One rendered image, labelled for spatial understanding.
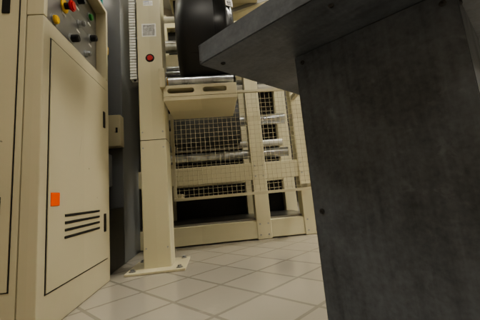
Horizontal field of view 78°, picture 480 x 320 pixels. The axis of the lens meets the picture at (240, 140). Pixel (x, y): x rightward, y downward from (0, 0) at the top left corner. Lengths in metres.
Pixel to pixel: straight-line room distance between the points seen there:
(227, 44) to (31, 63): 0.69
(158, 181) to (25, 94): 0.73
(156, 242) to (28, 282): 0.68
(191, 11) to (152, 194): 0.90
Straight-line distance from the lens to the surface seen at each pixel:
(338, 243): 0.53
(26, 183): 1.00
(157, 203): 1.53
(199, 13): 1.57
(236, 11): 2.29
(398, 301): 0.51
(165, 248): 1.54
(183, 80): 1.54
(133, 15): 1.86
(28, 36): 1.12
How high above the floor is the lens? 0.32
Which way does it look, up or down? 10 degrees up
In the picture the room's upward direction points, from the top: 5 degrees counter-clockwise
